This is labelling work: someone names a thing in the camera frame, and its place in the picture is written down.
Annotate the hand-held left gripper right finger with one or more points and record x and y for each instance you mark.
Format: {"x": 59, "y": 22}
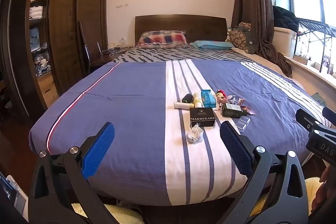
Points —
{"x": 236, "y": 148}

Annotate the red blue plaid pillow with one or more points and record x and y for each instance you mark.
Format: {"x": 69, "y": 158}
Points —
{"x": 162, "y": 39}

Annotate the black quilted jacket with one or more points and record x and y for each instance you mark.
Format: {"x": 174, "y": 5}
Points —
{"x": 284, "y": 16}

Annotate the white storage box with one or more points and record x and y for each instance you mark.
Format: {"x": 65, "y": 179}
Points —
{"x": 284, "y": 41}

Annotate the black thread spool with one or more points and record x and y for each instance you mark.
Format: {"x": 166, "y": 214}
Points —
{"x": 187, "y": 98}

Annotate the patterned brown cushion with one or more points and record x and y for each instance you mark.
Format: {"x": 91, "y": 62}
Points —
{"x": 240, "y": 39}

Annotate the person's right hand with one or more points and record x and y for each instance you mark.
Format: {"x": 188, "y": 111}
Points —
{"x": 326, "y": 190}

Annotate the dark wooden wardrobe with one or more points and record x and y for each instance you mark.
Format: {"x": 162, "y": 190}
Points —
{"x": 65, "y": 16}

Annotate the grey zigzag patterned sheet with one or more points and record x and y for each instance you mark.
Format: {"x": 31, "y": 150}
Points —
{"x": 170, "y": 54}

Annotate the white plastic device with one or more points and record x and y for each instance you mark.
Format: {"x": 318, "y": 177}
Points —
{"x": 18, "y": 203}

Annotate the teal pillow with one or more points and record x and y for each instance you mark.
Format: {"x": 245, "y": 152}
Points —
{"x": 210, "y": 44}

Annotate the dark green cloth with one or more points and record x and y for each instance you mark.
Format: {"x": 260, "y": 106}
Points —
{"x": 319, "y": 99}

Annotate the small monkey figurine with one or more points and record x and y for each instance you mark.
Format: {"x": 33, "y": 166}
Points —
{"x": 326, "y": 62}

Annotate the black cardboard box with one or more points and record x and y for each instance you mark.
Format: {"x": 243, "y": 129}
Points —
{"x": 202, "y": 117}

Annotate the yellow fluffy rug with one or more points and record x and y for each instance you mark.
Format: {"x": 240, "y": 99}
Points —
{"x": 312, "y": 187}

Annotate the dark wooden headboard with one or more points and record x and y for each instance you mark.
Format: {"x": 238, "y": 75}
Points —
{"x": 181, "y": 23}

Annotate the black metal drying rack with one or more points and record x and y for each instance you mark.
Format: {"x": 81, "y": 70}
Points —
{"x": 315, "y": 25}

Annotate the light blue folded clothes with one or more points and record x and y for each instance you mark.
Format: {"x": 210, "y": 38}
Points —
{"x": 36, "y": 39}

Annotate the red white doll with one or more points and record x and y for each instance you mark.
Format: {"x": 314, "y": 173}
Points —
{"x": 221, "y": 96}

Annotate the blue white striped bedspread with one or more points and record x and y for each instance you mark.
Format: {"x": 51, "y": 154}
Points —
{"x": 131, "y": 98}

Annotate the dark wooden nightstand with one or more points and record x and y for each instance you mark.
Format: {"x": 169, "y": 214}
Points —
{"x": 105, "y": 59}

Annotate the white folded clothes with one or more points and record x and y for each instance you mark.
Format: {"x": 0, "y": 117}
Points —
{"x": 36, "y": 12}

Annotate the yellow bottle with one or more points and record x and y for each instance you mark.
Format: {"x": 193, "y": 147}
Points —
{"x": 197, "y": 100}

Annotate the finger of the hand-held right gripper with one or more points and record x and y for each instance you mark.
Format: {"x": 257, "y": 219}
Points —
{"x": 307, "y": 119}
{"x": 330, "y": 115}

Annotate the patterned folded clothes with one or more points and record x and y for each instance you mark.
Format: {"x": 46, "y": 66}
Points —
{"x": 42, "y": 65}

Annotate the clear plastic box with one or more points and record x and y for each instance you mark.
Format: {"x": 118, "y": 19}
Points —
{"x": 242, "y": 124}

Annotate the white tube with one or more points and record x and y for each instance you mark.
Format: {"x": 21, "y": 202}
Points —
{"x": 182, "y": 105}

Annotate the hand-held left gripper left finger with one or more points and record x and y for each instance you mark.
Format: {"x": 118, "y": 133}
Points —
{"x": 98, "y": 148}

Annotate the teal wipes packet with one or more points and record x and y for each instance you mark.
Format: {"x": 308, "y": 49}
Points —
{"x": 208, "y": 98}

